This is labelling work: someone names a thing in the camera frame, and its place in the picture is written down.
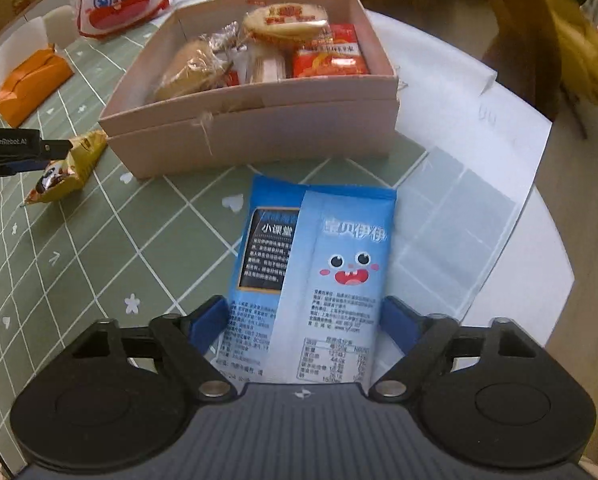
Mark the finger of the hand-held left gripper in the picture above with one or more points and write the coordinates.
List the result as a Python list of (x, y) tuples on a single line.
[(54, 149)]

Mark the red green snack packet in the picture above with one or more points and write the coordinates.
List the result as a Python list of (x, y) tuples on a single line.
[(329, 65)]

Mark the green checked tablecloth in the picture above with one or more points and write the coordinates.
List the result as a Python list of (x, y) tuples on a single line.
[(154, 240)]

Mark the orange tissue box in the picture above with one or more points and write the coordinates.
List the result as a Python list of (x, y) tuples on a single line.
[(34, 85)]

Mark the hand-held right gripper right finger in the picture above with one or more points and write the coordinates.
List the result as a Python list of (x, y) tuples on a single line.
[(401, 322)]

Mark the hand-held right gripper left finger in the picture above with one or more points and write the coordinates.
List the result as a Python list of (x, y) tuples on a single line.
[(206, 322)]

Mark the beige chair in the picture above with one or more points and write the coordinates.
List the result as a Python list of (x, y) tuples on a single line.
[(61, 25)]

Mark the pink cardboard box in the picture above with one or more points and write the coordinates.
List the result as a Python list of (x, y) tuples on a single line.
[(259, 125)]

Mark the round rice cracker packet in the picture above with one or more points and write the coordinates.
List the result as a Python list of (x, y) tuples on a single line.
[(284, 25)]

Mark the white printed tablecloth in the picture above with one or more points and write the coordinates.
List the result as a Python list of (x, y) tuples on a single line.
[(469, 125)]

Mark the yellow cartoon snack packet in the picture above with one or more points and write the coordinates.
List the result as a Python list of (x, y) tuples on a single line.
[(61, 175)]

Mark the round bread packet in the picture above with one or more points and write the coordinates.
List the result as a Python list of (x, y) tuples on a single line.
[(189, 70)]

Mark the yellow plush toy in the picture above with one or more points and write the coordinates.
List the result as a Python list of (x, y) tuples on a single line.
[(589, 50)]

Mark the white tissue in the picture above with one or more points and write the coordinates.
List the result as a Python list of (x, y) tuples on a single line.
[(19, 50)]

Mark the red sachet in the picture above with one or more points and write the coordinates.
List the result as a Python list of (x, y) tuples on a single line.
[(233, 77)]

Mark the brown fur coat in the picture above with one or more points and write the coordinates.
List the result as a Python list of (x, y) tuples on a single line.
[(454, 10)]

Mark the blue snack packet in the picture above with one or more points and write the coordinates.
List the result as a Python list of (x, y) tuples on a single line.
[(329, 260)]

